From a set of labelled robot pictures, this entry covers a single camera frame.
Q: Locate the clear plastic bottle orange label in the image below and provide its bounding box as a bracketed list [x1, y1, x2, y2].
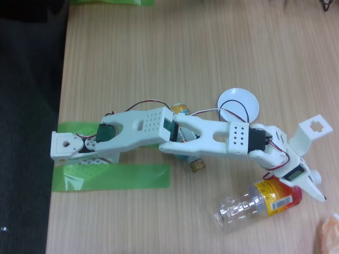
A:
[213, 170, 323, 234]

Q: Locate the yellow blue aluminium bottle can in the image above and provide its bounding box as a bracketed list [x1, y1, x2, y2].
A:
[169, 103, 207, 174]

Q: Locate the orange plastic bag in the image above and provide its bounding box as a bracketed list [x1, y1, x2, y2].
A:
[317, 213, 339, 254]

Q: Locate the small white round plate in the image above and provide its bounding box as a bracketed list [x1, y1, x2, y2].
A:
[217, 87, 260, 124]

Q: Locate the long green tape strip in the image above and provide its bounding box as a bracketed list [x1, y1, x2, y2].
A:
[51, 163, 171, 193]

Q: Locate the black cable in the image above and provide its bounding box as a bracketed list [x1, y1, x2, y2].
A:
[319, 0, 335, 13]

